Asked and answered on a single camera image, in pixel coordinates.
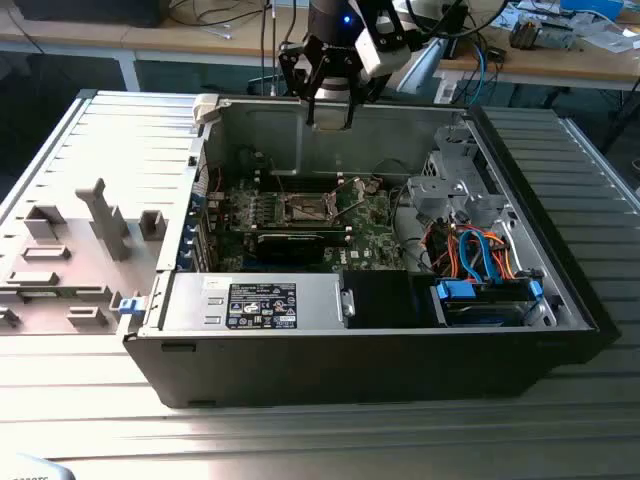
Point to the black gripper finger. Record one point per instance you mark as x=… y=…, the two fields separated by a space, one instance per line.
x=300 y=70
x=367 y=90

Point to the silver square CPU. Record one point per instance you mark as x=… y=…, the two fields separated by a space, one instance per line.
x=330 y=128

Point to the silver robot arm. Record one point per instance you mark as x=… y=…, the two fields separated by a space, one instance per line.
x=425 y=65

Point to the CPU socket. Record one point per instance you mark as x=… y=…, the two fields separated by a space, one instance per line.
x=305 y=212

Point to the dark finned CPU cooler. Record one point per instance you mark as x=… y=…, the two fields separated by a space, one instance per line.
x=522 y=32

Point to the black upright box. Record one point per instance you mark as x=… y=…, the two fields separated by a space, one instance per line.
x=452 y=49

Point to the round coin battery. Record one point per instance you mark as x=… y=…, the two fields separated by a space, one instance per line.
x=372 y=189

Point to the beige case latch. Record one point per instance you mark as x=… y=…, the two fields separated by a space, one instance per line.
x=205 y=107

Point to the light wooden desk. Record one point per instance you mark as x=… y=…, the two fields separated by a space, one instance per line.
x=200 y=40
x=550 y=60

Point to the silver metal drive cage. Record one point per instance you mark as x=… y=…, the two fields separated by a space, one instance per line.
x=440 y=195

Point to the green motherboard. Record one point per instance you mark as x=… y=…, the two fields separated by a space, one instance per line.
x=370 y=240

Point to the black graphics card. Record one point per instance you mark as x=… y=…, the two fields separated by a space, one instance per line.
x=290 y=247

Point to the grey metal drive part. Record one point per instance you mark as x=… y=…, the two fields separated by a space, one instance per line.
x=555 y=35

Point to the black plastic shroud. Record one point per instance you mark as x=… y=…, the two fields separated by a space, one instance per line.
x=377 y=300

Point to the hard disk in blue carrier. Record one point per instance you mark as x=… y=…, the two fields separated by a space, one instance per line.
x=452 y=290

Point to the black computer box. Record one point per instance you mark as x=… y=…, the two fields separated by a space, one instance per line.
x=90 y=12

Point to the black power supply label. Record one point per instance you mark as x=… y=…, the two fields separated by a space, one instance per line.
x=262 y=305

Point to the blue cardboard box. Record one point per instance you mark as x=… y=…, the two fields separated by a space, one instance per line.
x=595 y=7

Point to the white paper sheets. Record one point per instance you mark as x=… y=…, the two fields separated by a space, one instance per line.
x=605 y=37

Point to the grey parts rack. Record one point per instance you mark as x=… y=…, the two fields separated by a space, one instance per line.
x=107 y=220

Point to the silver power supply unit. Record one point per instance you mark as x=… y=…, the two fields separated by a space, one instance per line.
x=190 y=305

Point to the black open PC case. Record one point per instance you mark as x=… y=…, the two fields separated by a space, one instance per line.
x=350 y=365

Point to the blue case latch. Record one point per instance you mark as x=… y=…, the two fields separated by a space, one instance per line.
x=131 y=306

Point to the green RAM stick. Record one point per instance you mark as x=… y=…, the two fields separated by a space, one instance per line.
x=42 y=294

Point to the white object with text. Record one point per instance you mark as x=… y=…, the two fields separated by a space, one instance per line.
x=30 y=465

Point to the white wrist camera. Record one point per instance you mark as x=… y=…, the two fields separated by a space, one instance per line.
x=382 y=57

